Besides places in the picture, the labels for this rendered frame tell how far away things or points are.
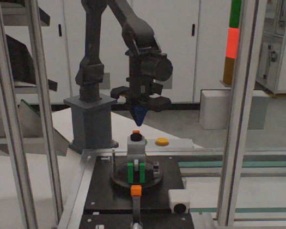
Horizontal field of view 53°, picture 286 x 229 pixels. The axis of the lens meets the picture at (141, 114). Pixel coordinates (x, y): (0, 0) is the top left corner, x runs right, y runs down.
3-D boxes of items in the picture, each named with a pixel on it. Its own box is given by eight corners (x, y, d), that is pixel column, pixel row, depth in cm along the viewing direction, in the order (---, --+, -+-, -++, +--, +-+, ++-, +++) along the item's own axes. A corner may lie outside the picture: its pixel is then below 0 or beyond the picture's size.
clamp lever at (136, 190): (131, 223, 57) (131, 185, 57) (141, 223, 57) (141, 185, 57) (131, 230, 54) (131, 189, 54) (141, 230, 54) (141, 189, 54)
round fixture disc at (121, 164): (111, 164, 83) (111, 157, 82) (160, 163, 83) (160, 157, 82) (107, 195, 70) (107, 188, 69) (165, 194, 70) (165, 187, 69)
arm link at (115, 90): (158, 82, 71) (174, 77, 76) (108, 70, 83) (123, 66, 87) (158, 113, 74) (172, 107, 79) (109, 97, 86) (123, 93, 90)
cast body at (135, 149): (128, 154, 77) (127, 130, 74) (144, 153, 77) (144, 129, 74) (127, 171, 69) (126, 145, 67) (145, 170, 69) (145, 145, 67)
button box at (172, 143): (131, 154, 102) (130, 138, 100) (190, 153, 102) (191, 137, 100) (130, 164, 95) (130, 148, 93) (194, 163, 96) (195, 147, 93)
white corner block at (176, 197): (167, 202, 70) (168, 188, 69) (186, 202, 70) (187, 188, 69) (169, 216, 66) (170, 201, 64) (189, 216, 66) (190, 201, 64)
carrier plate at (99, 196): (96, 161, 88) (96, 155, 87) (175, 160, 88) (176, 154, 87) (83, 216, 66) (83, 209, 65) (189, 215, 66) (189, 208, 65)
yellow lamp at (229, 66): (219, 79, 57) (221, 54, 55) (244, 79, 57) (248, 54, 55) (226, 86, 52) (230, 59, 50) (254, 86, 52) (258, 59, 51)
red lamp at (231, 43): (221, 53, 55) (224, 26, 53) (248, 53, 55) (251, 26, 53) (230, 59, 50) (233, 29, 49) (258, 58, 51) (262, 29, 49)
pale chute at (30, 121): (23, 152, 85) (28, 138, 87) (66, 156, 83) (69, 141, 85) (-43, 115, 59) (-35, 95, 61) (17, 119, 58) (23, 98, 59)
